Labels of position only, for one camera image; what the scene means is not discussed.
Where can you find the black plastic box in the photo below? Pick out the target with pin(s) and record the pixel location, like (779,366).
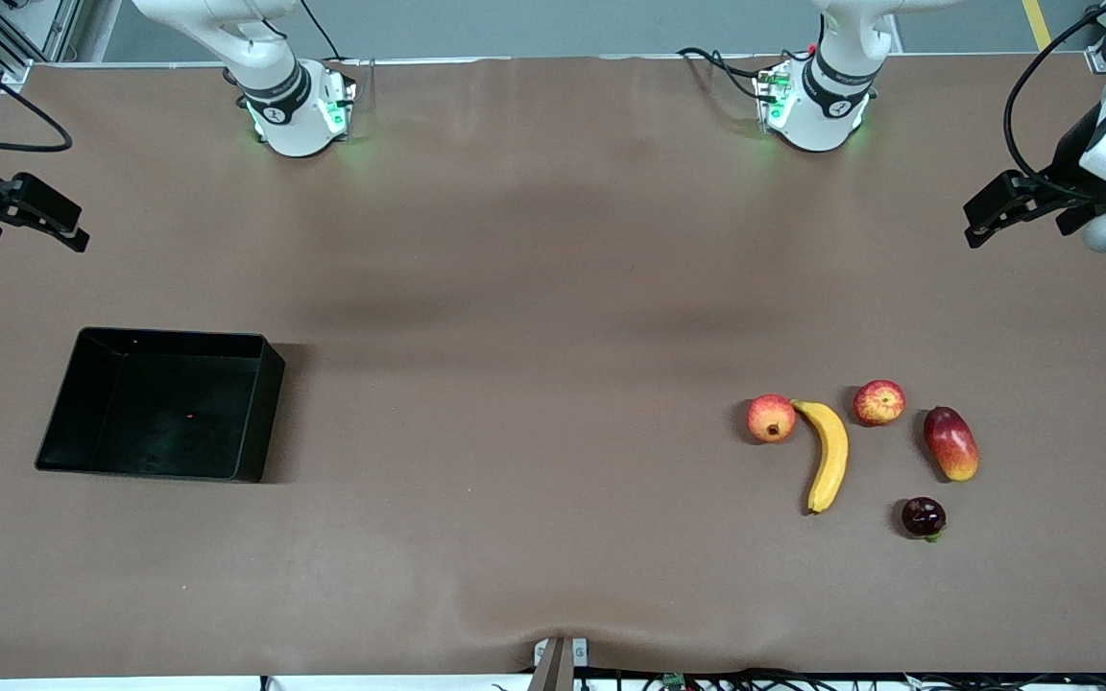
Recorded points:
(159,413)

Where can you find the red yellow apple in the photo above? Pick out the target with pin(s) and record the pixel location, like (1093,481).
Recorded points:
(879,403)

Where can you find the yellow banana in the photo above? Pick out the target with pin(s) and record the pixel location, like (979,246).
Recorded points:
(831,451)

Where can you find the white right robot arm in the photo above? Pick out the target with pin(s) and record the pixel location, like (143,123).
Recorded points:
(289,115)

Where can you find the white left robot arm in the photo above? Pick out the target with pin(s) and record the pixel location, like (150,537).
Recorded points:
(827,106)

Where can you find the red yellow mango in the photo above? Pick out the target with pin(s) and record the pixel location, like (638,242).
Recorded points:
(951,443)

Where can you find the red pomegranate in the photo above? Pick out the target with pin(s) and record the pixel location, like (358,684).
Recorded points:
(771,417)

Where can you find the dark purple mangosteen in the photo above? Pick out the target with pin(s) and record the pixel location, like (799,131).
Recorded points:
(924,516)

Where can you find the brown table cover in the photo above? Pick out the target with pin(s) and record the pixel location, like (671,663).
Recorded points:
(553,240)

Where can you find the aluminium frame profile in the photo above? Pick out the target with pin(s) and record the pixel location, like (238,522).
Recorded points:
(6,29)

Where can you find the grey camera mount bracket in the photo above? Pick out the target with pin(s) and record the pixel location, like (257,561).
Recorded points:
(558,667)

